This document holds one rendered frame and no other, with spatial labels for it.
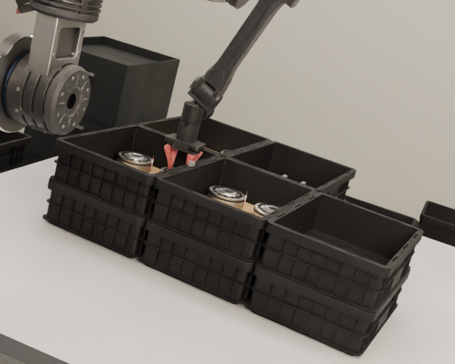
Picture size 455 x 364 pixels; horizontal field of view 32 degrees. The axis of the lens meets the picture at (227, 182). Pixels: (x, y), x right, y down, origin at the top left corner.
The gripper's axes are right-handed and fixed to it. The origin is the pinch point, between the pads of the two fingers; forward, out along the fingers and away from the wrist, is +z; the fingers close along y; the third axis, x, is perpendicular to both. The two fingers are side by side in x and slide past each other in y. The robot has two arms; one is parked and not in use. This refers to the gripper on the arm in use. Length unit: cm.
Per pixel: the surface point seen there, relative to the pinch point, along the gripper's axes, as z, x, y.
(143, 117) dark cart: 25, -142, 75
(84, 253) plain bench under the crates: 17.0, 36.3, 5.7
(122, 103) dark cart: 15, -115, 75
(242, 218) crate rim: -4.6, 33.5, -30.1
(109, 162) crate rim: -5.5, 30.3, 7.1
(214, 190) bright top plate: 0.9, 3.1, -12.8
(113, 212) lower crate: 6.5, 30.7, 2.9
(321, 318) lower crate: 11, 35, -54
